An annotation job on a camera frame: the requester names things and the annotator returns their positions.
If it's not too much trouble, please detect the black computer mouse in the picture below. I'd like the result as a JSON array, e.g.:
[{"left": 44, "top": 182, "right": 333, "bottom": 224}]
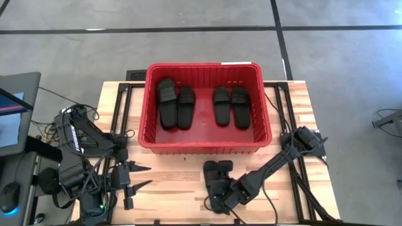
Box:
[{"left": 0, "top": 181, "right": 21, "bottom": 215}]

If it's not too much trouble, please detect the grey side desk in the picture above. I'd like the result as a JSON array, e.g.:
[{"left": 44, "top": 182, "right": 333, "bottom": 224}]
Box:
[{"left": 0, "top": 150, "right": 38, "bottom": 226}]

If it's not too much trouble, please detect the black slide sandal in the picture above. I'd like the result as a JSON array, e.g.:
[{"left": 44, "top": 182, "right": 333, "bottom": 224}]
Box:
[
  {"left": 212, "top": 85, "right": 232, "bottom": 127},
  {"left": 203, "top": 160, "right": 225, "bottom": 214},
  {"left": 231, "top": 85, "right": 253, "bottom": 130},
  {"left": 156, "top": 77, "right": 178, "bottom": 131},
  {"left": 177, "top": 85, "right": 197, "bottom": 131}
]

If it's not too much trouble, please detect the black aluminium table frame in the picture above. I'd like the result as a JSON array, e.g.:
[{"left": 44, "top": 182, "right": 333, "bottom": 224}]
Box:
[{"left": 73, "top": 80, "right": 342, "bottom": 226}]

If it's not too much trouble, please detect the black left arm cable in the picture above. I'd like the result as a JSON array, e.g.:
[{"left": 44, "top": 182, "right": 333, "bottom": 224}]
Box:
[{"left": 37, "top": 86, "right": 101, "bottom": 126}]

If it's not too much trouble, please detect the yellow cable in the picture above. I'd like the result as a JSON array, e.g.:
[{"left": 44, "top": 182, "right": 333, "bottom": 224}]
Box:
[{"left": 43, "top": 124, "right": 59, "bottom": 143}]

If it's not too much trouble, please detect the thick black beam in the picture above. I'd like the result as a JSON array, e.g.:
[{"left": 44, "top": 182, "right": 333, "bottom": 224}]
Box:
[{"left": 24, "top": 135, "right": 63, "bottom": 161}]

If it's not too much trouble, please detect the black strap bag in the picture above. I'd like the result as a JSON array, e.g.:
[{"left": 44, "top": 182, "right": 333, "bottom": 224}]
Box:
[{"left": 37, "top": 167, "right": 65, "bottom": 210}]

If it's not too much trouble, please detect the black floor vent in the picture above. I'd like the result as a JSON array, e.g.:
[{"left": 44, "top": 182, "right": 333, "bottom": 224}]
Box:
[{"left": 125, "top": 69, "right": 149, "bottom": 82}]

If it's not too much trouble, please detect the grey floor stand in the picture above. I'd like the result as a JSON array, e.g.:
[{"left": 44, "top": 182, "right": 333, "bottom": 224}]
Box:
[{"left": 372, "top": 109, "right": 402, "bottom": 138}]

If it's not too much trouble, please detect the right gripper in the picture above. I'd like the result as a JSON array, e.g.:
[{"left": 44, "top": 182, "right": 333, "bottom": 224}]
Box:
[{"left": 209, "top": 159, "right": 253, "bottom": 215}]

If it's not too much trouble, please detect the grey framed monitor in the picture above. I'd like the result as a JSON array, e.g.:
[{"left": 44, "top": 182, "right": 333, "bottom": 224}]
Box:
[{"left": 0, "top": 72, "right": 41, "bottom": 158}]

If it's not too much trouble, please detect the thin black bar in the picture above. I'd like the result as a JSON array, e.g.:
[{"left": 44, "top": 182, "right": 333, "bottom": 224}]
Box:
[{"left": 0, "top": 87, "right": 35, "bottom": 111}]

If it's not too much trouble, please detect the red plastic bin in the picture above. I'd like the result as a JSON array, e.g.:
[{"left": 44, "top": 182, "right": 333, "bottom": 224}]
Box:
[{"left": 138, "top": 62, "right": 273, "bottom": 155}]

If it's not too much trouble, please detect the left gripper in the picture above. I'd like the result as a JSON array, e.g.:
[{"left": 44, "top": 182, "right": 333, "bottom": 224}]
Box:
[{"left": 110, "top": 158, "right": 154, "bottom": 211}]

